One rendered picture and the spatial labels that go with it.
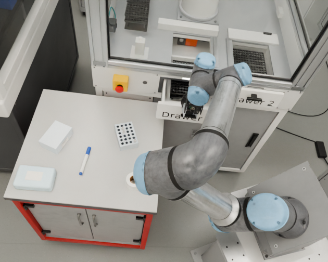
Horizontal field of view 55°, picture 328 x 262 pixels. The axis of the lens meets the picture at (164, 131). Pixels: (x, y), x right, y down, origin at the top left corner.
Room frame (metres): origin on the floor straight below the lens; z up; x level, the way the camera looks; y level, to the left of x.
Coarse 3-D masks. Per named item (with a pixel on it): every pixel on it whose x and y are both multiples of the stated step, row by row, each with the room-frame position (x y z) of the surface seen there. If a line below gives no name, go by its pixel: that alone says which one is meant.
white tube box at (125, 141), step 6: (120, 126) 0.82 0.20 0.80; (126, 126) 0.82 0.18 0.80; (132, 126) 0.83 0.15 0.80; (120, 132) 0.78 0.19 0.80; (126, 132) 0.79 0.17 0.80; (132, 132) 0.80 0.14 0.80; (120, 138) 0.75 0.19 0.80; (126, 138) 0.76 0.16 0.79; (132, 138) 0.76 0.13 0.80; (120, 144) 0.72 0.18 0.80; (126, 144) 0.73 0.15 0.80; (132, 144) 0.73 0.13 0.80; (120, 150) 0.71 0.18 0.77
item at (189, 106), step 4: (188, 104) 0.82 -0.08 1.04; (192, 104) 0.82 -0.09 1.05; (184, 108) 0.83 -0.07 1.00; (188, 108) 0.83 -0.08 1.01; (192, 108) 0.83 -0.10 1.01; (196, 108) 0.82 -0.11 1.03; (200, 108) 0.84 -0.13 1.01; (184, 112) 0.81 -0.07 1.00; (196, 112) 0.82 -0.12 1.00; (200, 112) 0.82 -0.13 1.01
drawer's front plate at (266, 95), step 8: (248, 88) 1.09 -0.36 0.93; (240, 96) 1.07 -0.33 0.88; (248, 96) 1.08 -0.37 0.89; (264, 96) 1.08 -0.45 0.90; (272, 96) 1.09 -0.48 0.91; (280, 96) 1.09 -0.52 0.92; (248, 104) 1.08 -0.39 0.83; (256, 104) 1.08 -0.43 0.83; (264, 104) 1.09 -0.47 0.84; (272, 104) 1.09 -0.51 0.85
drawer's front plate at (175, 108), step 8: (160, 104) 0.89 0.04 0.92; (168, 104) 0.89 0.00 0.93; (176, 104) 0.90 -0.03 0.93; (160, 112) 0.89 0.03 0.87; (168, 112) 0.89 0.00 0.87; (176, 112) 0.90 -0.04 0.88; (176, 120) 0.90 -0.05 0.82; (184, 120) 0.90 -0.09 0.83; (192, 120) 0.90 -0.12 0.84; (200, 120) 0.91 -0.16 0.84
